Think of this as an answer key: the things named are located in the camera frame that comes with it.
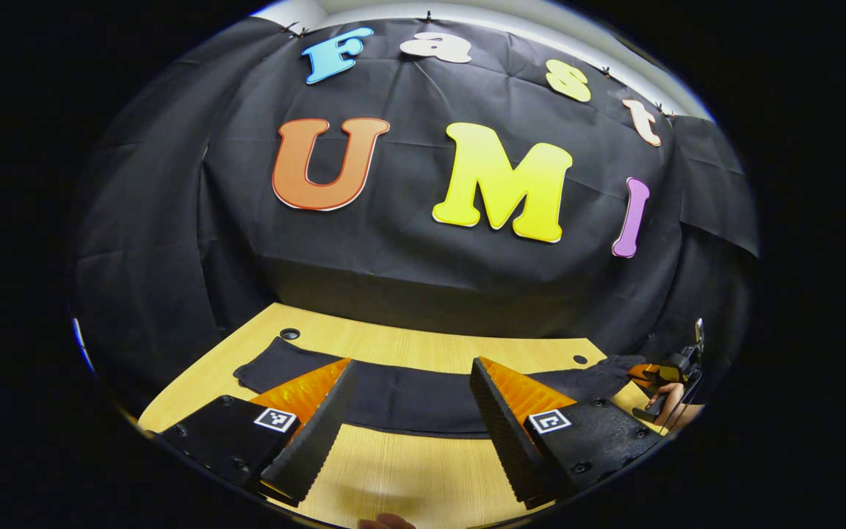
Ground black backdrop cloth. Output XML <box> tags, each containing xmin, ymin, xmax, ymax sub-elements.
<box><xmin>70</xmin><ymin>16</ymin><xmax>760</xmax><ymax>412</ymax></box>

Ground black jeans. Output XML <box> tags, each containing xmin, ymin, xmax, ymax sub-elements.
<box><xmin>234</xmin><ymin>337</ymin><xmax>648</xmax><ymax>439</ymax></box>

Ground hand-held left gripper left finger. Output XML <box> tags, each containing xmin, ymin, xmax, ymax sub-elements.
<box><xmin>159</xmin><ymin>358</ymin><xmax>359</xmax><ymax>508</ymax></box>

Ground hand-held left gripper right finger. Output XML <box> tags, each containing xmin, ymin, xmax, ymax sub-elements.
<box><xmin>469</xmin><ymin>356</ymin><xmax>666</xmax><ymax>509</ymax></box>

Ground row of black cloth clips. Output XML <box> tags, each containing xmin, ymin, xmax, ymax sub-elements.
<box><xmin>283</xmin><ymin>10</ymin><xmax>670</xmax><ymax>115</ymax></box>

